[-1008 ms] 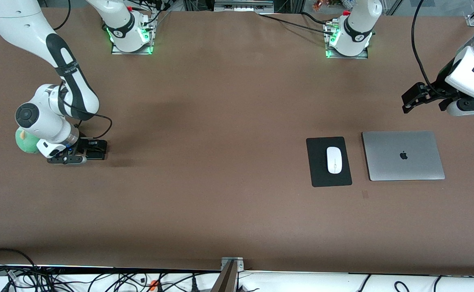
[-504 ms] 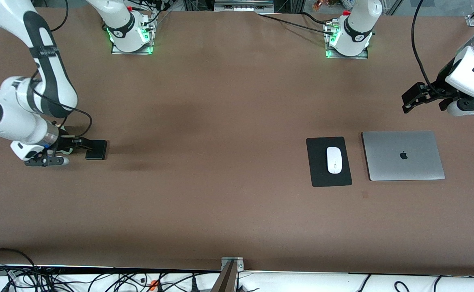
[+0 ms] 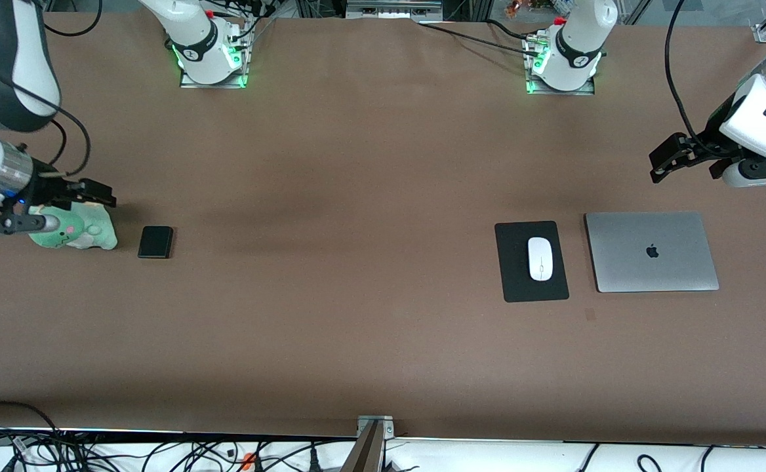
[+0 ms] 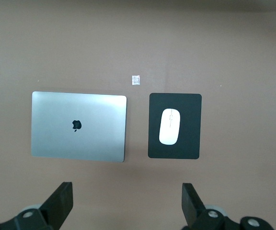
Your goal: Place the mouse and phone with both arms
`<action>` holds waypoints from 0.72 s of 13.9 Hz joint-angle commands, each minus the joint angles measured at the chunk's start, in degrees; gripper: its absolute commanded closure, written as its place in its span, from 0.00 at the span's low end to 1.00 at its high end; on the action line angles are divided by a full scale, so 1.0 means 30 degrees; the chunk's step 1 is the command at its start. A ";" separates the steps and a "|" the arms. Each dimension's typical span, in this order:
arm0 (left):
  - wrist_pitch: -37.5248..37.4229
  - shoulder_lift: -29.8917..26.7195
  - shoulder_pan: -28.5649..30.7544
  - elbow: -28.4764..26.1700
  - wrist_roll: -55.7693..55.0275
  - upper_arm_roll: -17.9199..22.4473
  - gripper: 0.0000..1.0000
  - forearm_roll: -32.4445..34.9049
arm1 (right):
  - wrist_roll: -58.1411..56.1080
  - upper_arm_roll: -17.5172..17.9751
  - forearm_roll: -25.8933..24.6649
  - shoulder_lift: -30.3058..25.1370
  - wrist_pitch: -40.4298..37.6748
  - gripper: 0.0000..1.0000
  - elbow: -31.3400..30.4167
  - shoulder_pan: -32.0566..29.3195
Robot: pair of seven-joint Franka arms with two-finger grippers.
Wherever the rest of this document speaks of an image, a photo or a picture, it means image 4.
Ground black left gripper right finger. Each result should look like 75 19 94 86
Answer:
181 183 274 230

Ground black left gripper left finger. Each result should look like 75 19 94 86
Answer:
0 182 73 230

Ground white computer mouse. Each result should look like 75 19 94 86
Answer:
158 108 181 146

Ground black mouse pad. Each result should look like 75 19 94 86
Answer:
148 92 202 160

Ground grey closed laptop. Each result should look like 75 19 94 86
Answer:
30 91 127 163

